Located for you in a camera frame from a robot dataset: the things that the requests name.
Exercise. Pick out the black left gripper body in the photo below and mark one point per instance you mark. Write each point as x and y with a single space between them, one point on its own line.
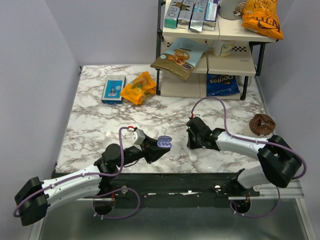
144 152

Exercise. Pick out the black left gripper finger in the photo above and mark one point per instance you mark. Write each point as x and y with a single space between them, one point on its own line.
150 143
154 155

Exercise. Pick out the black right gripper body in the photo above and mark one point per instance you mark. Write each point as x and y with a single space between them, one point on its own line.
194 141

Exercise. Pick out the purple earbud charging case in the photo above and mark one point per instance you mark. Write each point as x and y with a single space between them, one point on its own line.
164 141

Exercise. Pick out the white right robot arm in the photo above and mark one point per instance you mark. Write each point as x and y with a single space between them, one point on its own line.
278 164

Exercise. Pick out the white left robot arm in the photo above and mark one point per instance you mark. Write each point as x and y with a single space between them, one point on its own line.
37 197

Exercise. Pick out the white earbud case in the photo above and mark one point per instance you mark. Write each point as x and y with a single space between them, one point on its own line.
192 155

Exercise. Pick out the white earbud left one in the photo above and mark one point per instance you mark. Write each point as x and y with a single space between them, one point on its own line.
171 157

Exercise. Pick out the white earbud one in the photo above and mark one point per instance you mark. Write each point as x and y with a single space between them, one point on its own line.
182 155
171 157

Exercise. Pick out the white earbud right one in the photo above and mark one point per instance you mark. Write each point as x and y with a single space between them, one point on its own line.
182 155

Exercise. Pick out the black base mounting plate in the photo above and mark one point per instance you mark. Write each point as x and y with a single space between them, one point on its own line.
170 190

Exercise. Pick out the blue Doritos bag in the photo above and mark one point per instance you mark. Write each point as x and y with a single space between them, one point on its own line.
221 85

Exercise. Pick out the orange snack bag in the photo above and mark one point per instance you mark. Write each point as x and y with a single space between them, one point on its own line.
138 90

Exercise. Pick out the blue razor box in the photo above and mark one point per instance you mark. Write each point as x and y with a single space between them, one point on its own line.
113 86

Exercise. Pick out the teal gold chip bag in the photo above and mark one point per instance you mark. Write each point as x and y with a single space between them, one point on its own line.
181 57

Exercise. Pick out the black beige shelf rack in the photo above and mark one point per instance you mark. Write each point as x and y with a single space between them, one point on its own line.
245 59

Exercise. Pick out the white mug on shelf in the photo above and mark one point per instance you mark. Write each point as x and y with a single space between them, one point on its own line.
222 48

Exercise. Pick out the blue white box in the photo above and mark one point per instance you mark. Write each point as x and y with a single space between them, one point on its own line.
210 17

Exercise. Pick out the teal toothpaste box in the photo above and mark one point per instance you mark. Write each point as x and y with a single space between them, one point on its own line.
172 14

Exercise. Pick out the white printed cup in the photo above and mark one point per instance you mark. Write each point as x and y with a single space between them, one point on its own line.
231 9

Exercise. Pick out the orange honey dijon chip bag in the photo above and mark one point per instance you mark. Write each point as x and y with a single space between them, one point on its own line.
260 16

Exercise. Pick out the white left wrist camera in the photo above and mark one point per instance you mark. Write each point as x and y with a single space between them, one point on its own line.
137 136

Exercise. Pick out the grey aluminium frame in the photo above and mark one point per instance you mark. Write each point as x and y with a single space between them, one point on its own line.
269 191

